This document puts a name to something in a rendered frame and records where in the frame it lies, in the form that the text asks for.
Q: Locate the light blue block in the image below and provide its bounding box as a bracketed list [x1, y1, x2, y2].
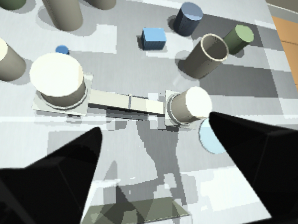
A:
[141, 28, 167, 51]

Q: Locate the dark blue cylinder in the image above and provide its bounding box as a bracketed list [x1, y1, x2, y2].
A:
[172, 2, 203, 37]

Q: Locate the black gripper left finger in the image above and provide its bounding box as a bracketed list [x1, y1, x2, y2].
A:
[0, 127, 102, 224]

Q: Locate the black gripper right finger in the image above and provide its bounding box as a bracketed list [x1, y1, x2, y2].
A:
[208, 111, 298, 218]

